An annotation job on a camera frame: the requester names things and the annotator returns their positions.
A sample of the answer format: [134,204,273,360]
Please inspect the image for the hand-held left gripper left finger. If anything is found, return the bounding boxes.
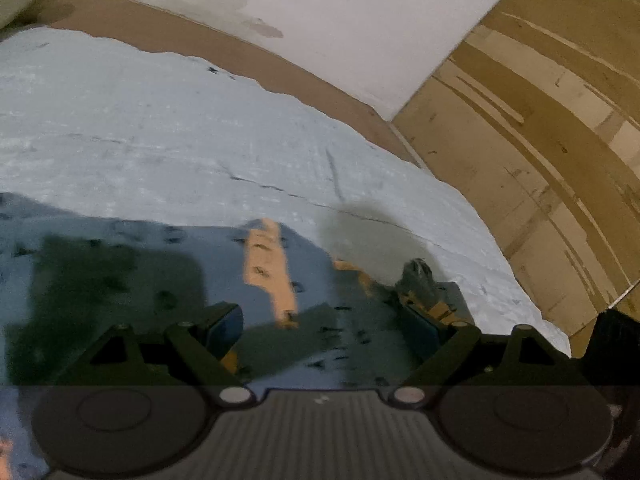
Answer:
[75,302,257,407]

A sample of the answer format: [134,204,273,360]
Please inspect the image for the light blue blanket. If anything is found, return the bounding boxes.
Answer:
[0,27,573,361]

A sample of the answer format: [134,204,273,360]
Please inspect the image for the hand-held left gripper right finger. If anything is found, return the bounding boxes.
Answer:
[387,304,572,407]

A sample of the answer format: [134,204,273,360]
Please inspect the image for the blue pants with orange print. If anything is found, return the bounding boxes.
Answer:
[0,191,476,480]

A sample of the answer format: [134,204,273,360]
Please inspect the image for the patterned wooden wardrobe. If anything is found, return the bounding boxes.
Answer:
[390,0,640,358]

